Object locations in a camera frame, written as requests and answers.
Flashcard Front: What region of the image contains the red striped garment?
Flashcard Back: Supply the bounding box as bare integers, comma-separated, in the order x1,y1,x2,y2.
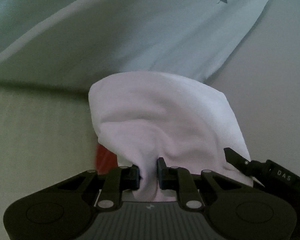
95,144,118,175

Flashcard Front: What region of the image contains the white cloth garment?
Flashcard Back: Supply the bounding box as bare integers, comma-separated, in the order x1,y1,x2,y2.
89,72,253,202

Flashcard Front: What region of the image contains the light blue carrot-print sheet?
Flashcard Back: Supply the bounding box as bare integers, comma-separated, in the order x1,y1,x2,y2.
0,0,269,90

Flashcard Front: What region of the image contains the white side panel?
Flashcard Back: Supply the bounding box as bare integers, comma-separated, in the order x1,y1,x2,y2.
207,0,300,176

